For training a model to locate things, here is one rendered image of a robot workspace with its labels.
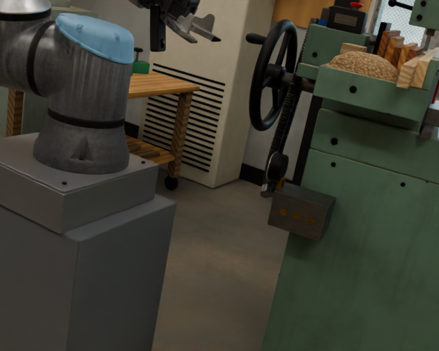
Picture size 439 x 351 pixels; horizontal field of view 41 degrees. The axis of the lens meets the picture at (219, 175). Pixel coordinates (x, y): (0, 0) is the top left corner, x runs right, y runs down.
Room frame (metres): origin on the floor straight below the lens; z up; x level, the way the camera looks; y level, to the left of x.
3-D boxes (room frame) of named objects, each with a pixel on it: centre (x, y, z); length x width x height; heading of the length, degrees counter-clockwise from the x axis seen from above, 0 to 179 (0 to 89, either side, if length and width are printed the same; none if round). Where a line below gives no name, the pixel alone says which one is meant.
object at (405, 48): (1.42, -0.38, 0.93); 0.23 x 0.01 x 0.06; 160
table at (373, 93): (1.41, -0.30, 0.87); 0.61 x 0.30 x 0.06; 160
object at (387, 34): (1.45, -0.34, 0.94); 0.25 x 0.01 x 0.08; 160
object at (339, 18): (1.43, -0.22, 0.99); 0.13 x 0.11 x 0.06; 160
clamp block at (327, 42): (1.44, -0.22, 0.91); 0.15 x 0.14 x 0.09; 160
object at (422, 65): (1.37, -0.42, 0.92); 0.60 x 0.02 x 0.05; 160
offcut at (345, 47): (1.29, -0.23, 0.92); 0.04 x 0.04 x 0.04; 58
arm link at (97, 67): (1.12, 0.29, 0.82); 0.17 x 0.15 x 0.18; 78
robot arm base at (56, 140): (1.11, 0.28, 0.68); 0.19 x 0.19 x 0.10
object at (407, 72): (1.35, -0.40, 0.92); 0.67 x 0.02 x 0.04; 160
